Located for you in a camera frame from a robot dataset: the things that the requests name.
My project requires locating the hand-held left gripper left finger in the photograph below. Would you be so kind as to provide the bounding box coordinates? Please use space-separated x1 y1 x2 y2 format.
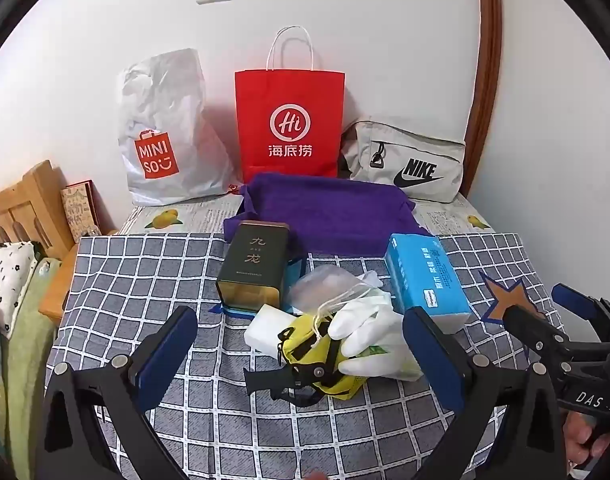
42 305 200 480

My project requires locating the person's right hand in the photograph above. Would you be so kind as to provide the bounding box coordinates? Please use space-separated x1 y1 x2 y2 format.
564 409 604 470

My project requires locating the white floral pillow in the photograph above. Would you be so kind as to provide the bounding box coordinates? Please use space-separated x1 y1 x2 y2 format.
0 241 42 341

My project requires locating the white sponge block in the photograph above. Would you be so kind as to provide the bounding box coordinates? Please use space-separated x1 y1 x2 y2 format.
244 304 298 356

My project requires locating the purple towel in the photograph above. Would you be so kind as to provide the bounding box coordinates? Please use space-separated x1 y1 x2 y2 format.
223 172 430 256

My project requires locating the translucent drawstring pouch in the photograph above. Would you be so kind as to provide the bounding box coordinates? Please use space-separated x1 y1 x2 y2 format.
289 265 383 317

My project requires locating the green blanket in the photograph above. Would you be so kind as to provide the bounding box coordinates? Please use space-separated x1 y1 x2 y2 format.
0 257 62 441

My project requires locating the red paper shopping bag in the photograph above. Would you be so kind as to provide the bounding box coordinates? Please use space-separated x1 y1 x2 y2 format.
235 26 346 183

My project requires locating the dark green tin box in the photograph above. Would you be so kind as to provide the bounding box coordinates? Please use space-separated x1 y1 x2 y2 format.
216 221 292 311

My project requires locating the yellow fabric pouch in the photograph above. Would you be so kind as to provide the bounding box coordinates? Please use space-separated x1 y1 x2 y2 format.
277 312 368 401

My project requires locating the patterned brown box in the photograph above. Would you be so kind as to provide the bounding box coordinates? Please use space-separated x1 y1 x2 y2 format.
61 182 103 243

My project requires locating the fruit print sheet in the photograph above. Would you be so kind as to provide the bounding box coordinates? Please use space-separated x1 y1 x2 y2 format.
117 190 492 237

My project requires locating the beige waist bag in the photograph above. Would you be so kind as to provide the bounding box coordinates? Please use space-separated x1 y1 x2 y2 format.
341 120 466 203

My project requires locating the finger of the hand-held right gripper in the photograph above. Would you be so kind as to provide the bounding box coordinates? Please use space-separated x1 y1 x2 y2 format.
504 305 572 363
551 283 610 346

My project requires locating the white plastic shopping bag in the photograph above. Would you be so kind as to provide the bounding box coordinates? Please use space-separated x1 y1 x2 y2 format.
116 48 238 207

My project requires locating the brown wooden door frame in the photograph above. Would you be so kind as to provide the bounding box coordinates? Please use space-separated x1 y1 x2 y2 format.
462 0 504 198

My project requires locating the blue tissue pack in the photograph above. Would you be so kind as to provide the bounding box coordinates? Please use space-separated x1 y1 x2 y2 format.
384 233 476 333

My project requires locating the white glove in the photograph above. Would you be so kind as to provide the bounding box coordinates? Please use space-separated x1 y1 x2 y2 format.
337 310 422 378

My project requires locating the grey checked blanket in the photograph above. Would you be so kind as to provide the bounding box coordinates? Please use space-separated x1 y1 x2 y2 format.
45 232 580 480

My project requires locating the wooden bed headboard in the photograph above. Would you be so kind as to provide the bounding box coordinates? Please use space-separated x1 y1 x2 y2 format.
0 160 120 321

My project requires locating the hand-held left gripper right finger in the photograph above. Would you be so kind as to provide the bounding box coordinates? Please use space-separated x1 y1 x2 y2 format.
402 307 570 480

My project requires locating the green snack packet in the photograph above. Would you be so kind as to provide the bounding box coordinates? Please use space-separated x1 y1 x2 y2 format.
357 342 392 359

